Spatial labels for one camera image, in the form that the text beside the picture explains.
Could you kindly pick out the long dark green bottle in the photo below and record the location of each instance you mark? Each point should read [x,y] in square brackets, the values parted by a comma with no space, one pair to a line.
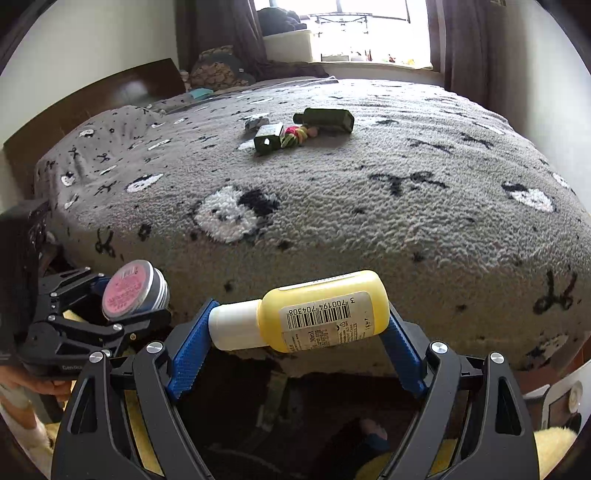
[328,119]

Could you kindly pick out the yellow fluffy rug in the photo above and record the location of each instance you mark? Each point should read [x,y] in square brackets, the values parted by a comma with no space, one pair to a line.
[554,454]

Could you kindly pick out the dark patterned pillow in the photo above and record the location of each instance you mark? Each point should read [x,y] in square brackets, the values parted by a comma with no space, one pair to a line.
[217,69]

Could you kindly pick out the grey printed blanket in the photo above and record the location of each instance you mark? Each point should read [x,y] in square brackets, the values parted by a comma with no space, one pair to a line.
[369,221]

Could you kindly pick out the person's left hand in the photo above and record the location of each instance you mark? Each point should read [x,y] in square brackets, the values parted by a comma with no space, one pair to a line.
[41,386]

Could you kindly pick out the teal packet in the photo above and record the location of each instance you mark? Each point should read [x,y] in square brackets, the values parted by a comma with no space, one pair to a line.
[202,93]

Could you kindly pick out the dark blue cloth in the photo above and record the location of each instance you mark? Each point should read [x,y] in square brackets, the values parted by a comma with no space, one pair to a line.
[375,443]

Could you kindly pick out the window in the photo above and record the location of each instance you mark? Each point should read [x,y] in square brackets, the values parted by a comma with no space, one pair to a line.
[392,32]

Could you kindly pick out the grey scrunchie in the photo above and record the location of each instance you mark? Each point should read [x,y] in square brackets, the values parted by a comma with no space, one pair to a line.
[255,124]

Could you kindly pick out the white appliance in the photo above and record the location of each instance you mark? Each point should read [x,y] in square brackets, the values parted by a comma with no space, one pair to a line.
[563,397]

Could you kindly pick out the white storage box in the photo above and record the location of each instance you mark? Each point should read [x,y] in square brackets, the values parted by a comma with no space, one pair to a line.
[286,46]

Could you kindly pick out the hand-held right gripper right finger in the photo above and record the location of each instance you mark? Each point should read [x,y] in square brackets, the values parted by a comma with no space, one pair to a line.
[406,360]

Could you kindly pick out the yellow bottle with white cap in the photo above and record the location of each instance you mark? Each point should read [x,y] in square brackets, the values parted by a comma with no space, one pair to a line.
[323,309]

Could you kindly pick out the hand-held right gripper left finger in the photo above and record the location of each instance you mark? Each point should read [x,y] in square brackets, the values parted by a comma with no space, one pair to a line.
[194,350]

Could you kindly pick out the round metal tin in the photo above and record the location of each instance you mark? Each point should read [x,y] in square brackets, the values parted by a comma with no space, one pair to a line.
[134,290]

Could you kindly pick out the dark wooden headboard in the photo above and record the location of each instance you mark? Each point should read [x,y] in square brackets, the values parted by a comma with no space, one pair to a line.
[92,97]

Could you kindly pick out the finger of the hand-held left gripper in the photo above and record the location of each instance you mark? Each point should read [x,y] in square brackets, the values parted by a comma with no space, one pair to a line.
[87,337]
[69,286]

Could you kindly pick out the small dark green bottle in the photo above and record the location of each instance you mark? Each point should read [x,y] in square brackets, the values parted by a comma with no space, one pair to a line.
[268,141]

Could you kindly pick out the person's left forearm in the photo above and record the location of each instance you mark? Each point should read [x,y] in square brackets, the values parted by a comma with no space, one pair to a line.
[23,429]

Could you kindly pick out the brown curtain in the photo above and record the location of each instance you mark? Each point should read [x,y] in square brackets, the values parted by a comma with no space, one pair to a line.
[217,23]
[461,46]

